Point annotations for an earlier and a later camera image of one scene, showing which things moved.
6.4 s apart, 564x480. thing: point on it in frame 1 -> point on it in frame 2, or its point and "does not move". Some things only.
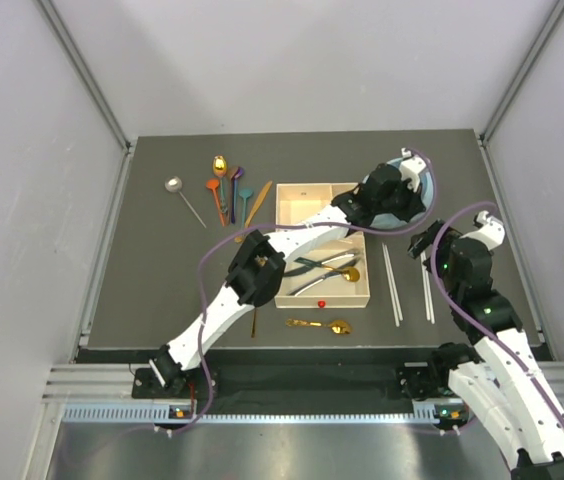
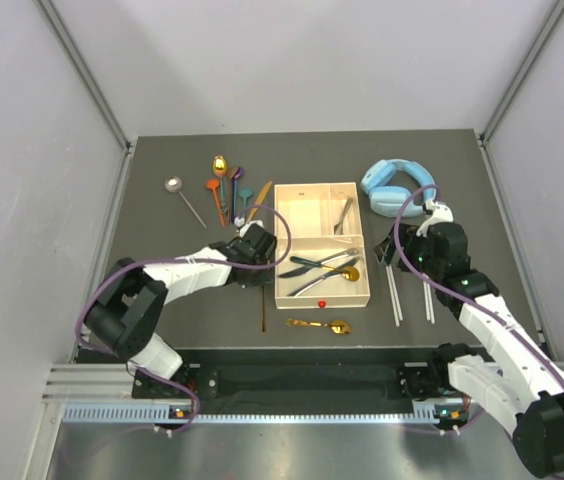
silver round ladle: x=174 y=184 does not move
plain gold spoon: x=253 y=323 -> x=263 y=311
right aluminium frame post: x=560 y=11 does not move
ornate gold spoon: x=338 y=326 does not move
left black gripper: x=412 y=200 -> x=262 y=280
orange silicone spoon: x=213 y=184 does not move
